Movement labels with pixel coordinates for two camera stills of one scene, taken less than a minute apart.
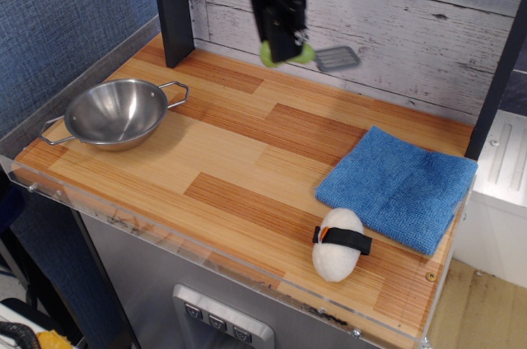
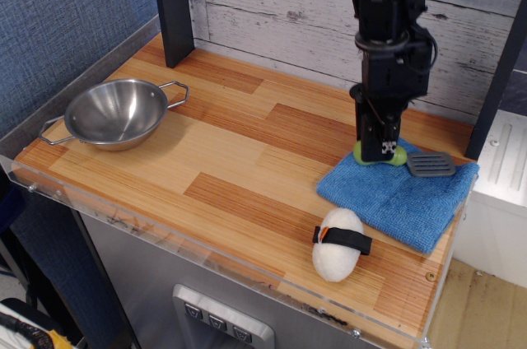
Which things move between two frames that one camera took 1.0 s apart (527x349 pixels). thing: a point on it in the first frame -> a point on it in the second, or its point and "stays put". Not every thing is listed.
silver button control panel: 202,321 stays put
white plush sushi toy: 339,241 stays put
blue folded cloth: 401,192 stays put
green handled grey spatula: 328,59 -> 420,164
